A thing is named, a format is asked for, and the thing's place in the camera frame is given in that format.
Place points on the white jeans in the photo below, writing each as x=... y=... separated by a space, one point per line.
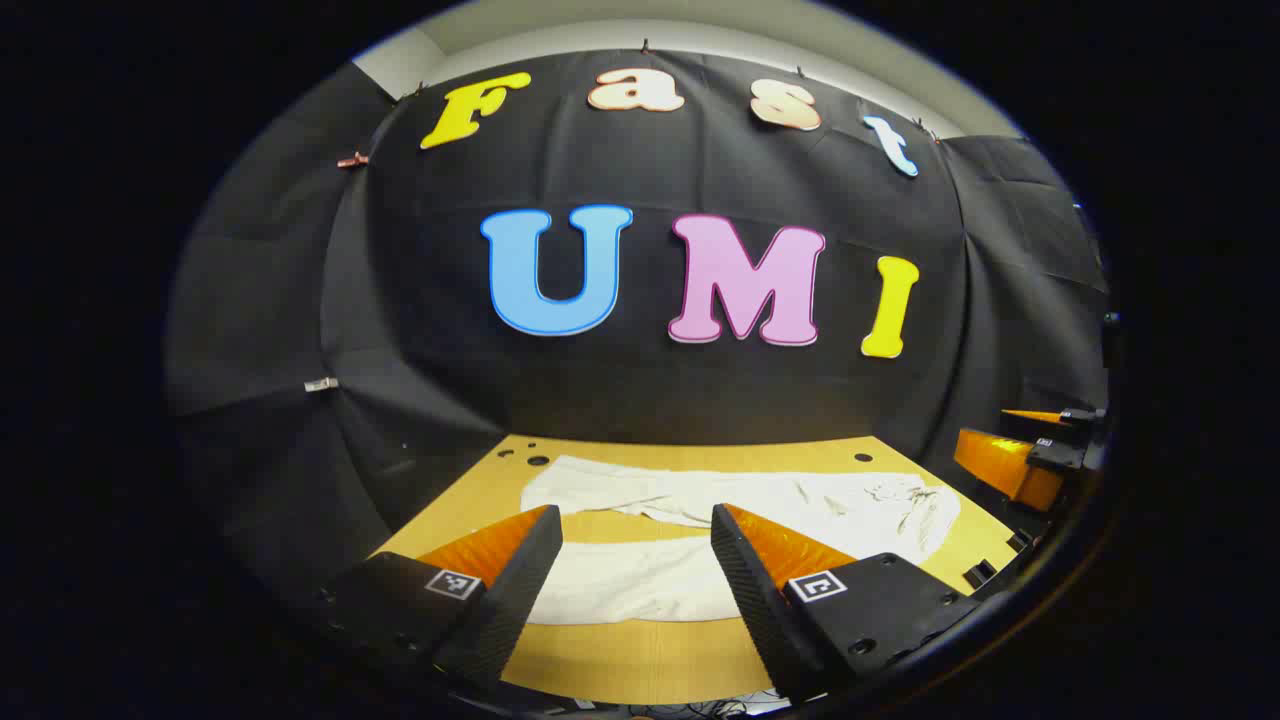
x=620 y=590

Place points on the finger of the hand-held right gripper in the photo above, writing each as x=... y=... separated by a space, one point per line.
x=1040 y=415
x=1005 y=465

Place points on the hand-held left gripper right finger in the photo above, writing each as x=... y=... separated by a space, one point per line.
x=760 y=600

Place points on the black table edge bracket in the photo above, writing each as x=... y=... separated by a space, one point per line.
x=978 y=575
x=1019 y=541

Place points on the copper metal clip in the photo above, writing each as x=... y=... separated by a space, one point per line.
x=352 y=160

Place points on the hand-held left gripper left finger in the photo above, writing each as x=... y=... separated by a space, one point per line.
x=520 y=590

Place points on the silver metal clip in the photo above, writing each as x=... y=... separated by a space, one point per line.
x=320 y=384

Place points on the black backdrop cloth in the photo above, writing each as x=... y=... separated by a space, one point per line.
x=640 y=390

